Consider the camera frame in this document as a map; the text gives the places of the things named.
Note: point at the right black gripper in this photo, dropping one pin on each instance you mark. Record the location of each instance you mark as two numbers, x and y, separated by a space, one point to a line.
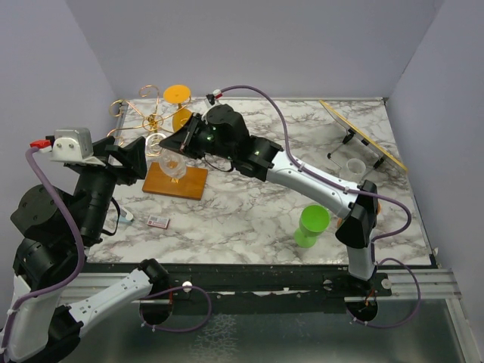
181 141

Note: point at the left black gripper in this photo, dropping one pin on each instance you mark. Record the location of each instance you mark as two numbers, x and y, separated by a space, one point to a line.
133 156

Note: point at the yellow plastic wine glass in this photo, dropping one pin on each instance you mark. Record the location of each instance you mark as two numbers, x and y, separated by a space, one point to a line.
180 96

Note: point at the green plastic wine glass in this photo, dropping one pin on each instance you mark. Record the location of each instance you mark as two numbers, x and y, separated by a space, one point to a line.
313 221

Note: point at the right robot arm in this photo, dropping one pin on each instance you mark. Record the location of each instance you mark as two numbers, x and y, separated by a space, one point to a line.
222 132

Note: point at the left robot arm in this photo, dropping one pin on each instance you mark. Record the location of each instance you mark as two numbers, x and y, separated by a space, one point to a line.
57 227

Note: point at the small white blue object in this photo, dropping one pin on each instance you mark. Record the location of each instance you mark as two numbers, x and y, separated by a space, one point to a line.
125 217

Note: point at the small red white box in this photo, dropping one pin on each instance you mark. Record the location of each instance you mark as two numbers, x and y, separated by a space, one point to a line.
158 221

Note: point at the small whiteboard on stand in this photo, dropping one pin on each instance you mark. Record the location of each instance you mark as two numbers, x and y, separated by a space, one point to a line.
344 114

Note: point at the gold wire glass rack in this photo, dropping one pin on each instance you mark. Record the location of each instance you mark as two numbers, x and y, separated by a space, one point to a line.
190 187

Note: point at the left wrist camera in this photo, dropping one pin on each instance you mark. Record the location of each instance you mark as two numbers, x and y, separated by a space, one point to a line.
70 146

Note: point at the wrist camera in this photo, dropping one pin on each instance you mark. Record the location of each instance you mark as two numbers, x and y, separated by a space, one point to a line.
212 99
70 146

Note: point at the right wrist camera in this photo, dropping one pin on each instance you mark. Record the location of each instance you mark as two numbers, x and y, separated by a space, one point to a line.
212 99

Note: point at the black metal base rail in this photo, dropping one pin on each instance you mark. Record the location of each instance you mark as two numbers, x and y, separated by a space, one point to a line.
261 289

